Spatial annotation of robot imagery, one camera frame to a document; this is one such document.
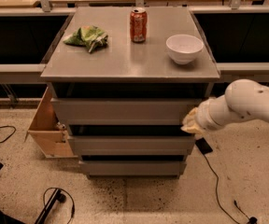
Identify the black floor cable left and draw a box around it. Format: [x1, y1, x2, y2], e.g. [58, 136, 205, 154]
[0, 111, 17, 145]

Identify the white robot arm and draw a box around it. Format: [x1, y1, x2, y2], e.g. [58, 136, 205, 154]
[181, 79, 269, 134]

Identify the grey bottom drawer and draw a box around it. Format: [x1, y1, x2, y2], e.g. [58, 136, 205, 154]
[78, 161, 186, 176]

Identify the orange soda can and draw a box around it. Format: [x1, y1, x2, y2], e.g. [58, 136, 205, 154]
[130, 7, 148, 43]

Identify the green chip bag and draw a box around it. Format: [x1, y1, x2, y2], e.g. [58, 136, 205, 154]
[64, 25, 108, 53]

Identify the grey top drawer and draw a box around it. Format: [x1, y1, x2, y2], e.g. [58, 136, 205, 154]
[51, 98, 201, 125]

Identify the grey drawer cabinet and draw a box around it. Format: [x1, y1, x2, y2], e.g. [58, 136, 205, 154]
[40, 6, 220, 180]

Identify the grey middle drawer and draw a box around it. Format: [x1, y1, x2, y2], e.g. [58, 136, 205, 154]
[68, 136, 194, 156]

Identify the grey metal railing frame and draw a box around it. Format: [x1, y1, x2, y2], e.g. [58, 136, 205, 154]
[0, 0, 269, 84]

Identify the black stand with cable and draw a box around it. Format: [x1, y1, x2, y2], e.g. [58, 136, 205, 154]
[35, 187, 76, 224]

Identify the black floor cable right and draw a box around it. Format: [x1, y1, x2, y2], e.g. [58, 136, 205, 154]
[203, 152, 259, 224]

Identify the black device on floor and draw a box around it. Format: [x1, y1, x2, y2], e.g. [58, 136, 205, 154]
[195, 138, 213, 155]

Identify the grey drawer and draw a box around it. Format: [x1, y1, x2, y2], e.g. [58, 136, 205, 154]
[68, 136, 194, 156]
[78, 161, 186, 176]
[51, 98, 201, 125]

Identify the white bowl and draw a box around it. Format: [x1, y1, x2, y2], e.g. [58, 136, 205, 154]
[166, 35, 204, 64]

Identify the black floor cable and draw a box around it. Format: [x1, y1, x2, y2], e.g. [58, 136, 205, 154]
[203, 152, 259, 224]
[0, 111, 17, 145]

